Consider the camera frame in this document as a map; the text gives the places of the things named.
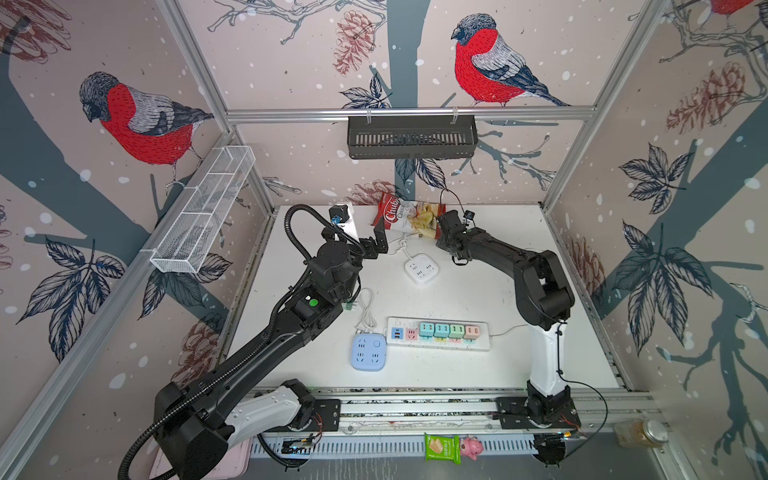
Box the teal charger plug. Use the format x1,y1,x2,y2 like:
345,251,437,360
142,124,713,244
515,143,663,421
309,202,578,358
434,323,449,338

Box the blue charger plug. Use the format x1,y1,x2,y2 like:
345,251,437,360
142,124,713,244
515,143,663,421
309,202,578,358
419,322,435,338

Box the pink charger plug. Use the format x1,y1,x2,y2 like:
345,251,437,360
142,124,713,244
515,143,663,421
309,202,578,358
464,325,482,341

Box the long white pastel power strip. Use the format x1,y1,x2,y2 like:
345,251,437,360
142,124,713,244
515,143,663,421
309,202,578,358
384,317,491,352

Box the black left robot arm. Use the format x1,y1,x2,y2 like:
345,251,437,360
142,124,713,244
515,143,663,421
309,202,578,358
117,204,388,479

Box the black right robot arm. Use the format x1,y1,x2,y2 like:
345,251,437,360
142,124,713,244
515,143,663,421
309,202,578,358
437,210,581,429

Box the red white chips bag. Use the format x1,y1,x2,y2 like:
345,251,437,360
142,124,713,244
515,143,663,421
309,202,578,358
372,194,446,240

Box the blue square power strip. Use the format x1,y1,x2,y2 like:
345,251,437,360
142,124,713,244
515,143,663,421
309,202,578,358
350,333,387,372

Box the green snack packet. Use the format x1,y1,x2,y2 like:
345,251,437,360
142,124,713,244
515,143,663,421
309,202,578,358
424,434,461,465

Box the pink pig toy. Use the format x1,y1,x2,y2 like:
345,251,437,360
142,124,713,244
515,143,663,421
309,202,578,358
459,436,484,460

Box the pink tray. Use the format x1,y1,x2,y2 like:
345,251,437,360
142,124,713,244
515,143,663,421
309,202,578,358
149,439,253,480

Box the white square power strip cable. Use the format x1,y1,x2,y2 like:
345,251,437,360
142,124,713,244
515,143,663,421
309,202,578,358
386,233,421,258

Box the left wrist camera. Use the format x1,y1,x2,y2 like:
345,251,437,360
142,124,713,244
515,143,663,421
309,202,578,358
329,203,359,240

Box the blue strip coiled cable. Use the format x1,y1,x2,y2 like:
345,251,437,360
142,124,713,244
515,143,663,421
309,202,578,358
355,287,379,335

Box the black hanging wire basket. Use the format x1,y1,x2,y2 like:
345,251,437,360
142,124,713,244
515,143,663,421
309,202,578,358
347,115,479,160

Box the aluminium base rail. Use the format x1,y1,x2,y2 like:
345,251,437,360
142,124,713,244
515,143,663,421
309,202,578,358
264,388,663,460

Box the aluminium frame post back right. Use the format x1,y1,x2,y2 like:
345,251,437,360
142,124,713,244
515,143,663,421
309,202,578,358
541,0,669,214

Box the aluminium frame post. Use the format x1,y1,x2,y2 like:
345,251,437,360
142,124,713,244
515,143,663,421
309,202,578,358
154,0,277,215
541,0,669,214

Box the aluminium frame post back left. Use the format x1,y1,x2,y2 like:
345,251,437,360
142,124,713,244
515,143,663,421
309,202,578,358
154,0,277,215

